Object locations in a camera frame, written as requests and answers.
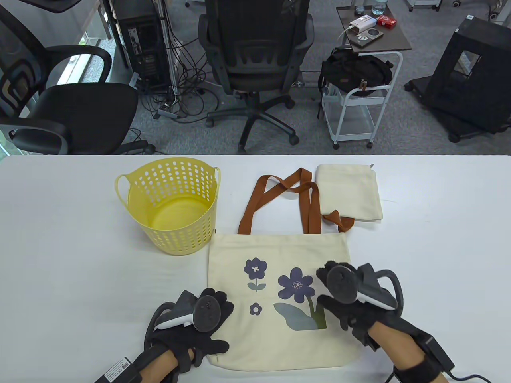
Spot person's right hand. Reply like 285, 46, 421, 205
316, 261, 404, 352

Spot person's left hand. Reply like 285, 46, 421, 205
149, 289, 236, 374

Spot person's left forearm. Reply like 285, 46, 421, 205
138, 346, 197, 383

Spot person's right forearm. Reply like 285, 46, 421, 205
373, 319, 424, 371

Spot grey white right hand controller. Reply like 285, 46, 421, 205
325, 263, 404, 316

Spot grey white hand controller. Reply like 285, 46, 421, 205
325, 263, 404, 316
144, 290, 222, 351

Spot grey white left hand controller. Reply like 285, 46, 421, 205
144, 290, 222, 351

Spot cream tote bag purple flowers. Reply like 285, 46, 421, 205
208, 168, 362, 371

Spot yellow perforated plastic basket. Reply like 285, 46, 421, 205
115, 157, 221, 256

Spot white metal rolling cart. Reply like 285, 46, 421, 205
321, 51, 404, 150

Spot black backpack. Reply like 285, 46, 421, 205
317, 47, 394, 97

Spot black mesh back office chair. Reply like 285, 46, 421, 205
198, 0, 316, 153

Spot black rolling stand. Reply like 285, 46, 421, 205
404, 15, 511, 144

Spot black office chair with armrests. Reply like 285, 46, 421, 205
0, 3, 157, 156

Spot grey square pad with rings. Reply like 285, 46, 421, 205
345, 26, 384, 51

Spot brown cart table top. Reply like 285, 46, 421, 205
336, 4, 412, 53

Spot white power adapter box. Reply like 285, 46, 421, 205
349, 15, 378, 33

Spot black computer tower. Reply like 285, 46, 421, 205
113, 0, 173, 91

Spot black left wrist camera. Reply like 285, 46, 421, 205
93, 356, 143, 383

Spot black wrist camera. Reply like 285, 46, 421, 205
93, 356, 143, 383
393, 334, 456, 383

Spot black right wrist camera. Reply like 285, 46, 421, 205
393, 334, 456, 383

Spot folded cream bag brown strap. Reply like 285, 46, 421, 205
316, 164, 384, 233

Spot black cable of wrist camera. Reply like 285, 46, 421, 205
384, 370, 492, 383

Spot tangle of black cables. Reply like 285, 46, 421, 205
138, 0, 221, 125

